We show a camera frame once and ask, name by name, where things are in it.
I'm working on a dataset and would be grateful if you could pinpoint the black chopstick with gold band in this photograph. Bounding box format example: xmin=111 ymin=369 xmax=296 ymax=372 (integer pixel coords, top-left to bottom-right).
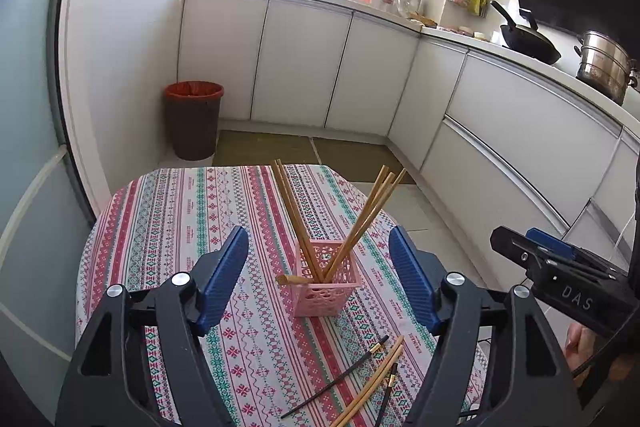
xmin=377 ymin=362 xmax=399 ymax=427
xmin=281 ymin=335 xmax=390 ymax=419

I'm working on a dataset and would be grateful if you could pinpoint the white cabinet drawer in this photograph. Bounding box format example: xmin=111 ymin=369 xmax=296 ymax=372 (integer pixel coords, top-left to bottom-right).
xmin=442 ymin=54 xmax=623 ymax=228
xmin=420 ymin=119 xmax=571 ymax=278

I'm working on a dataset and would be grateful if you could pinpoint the stainless steel steamer pot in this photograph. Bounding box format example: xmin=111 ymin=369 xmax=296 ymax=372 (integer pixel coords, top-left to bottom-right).
xmin=574 ymin=31 xmax=638 ymax=106

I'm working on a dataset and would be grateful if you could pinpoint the pink perforated utensil holder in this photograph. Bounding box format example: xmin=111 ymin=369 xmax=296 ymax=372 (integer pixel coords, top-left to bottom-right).
xmin=291 ymin=238 xmax=362 ymax=319

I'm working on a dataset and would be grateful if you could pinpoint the glass kettle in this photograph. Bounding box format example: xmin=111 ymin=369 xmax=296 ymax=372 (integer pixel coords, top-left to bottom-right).
xmin=396 ymin=0 xmax=427 ymax=18

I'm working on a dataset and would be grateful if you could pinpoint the striped patterned tablecloth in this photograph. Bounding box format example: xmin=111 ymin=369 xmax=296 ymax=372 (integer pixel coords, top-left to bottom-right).
xmin=75 ymin=164 xmax=491 ymax=427

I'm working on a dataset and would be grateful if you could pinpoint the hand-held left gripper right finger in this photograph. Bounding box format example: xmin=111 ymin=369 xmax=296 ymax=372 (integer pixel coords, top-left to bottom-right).
xmin=388 ymin=226 xmax=583 ymax=427

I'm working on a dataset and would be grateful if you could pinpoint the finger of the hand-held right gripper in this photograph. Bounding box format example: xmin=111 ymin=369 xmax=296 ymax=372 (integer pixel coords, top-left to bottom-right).
xmin=490 ymin=227 xmax=548 ymax=280
xmin=526 ymin=228 xmax=618 ymax=278

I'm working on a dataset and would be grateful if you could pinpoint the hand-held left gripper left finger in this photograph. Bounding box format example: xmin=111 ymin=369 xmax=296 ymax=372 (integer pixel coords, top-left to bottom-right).
xmin=55 ymin=225 xmax=251 ymax=427

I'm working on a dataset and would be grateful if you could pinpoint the olive floor mat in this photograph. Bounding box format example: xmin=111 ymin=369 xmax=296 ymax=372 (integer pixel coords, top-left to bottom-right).
xmin=310 ymin=137 xmax=416 ymax=185
xmin=212 ymin=130 xmax=321 ymax=168

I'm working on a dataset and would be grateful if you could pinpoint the frosted glass sliding door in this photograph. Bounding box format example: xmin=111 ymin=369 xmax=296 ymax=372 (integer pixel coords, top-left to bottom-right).
xmin=0 ymin=0 xmax=96 ymax=408

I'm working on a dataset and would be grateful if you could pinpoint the black wok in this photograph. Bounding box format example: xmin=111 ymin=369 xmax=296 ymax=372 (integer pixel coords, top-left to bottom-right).
xmin=489 ymin=1 xmax=562 ymax=66

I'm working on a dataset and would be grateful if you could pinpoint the brown trash bin red liner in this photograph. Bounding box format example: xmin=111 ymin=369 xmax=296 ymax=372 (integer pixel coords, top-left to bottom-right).
xmin=165 ymin=81 xmax=225 ymax=161

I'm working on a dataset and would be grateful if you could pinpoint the single wooden chopstick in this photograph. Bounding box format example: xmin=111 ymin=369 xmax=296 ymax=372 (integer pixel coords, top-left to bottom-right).
xmin=342 ymin=344 xmax=405 ymax=427
xmin=330 ymin=335 xmax=405 ymax=427

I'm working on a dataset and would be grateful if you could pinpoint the white corner cabinet door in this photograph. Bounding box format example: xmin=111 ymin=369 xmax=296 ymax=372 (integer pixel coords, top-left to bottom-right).
xmin=387 ymin=42 xmax=468 ymax=170

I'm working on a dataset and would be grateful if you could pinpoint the person's right hand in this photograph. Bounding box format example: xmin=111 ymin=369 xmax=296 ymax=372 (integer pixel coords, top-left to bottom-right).
xmin=564 ymin=324 xmax=596 ymax=375

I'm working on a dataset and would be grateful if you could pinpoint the bunch of wooden chopsticks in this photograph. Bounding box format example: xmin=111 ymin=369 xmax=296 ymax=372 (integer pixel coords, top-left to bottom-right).
xmin=271 ymin=159 xmax=407 ymax=288

